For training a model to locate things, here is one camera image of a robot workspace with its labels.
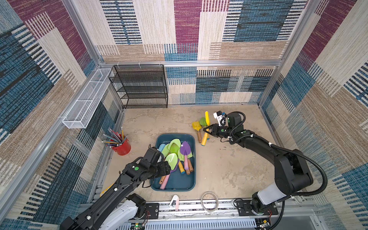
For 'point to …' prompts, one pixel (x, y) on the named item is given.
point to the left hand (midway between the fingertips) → (167, 169)
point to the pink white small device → (175, 202)
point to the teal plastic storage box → (179, 151)
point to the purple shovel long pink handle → (163, 185)
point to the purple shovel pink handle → (185, 149)
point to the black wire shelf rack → (141, 86)
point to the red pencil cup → (123, 149)
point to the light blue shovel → (161, 147)
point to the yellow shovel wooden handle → (197, 126)
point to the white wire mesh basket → (82, 112)
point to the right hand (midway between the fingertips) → (206, 131)
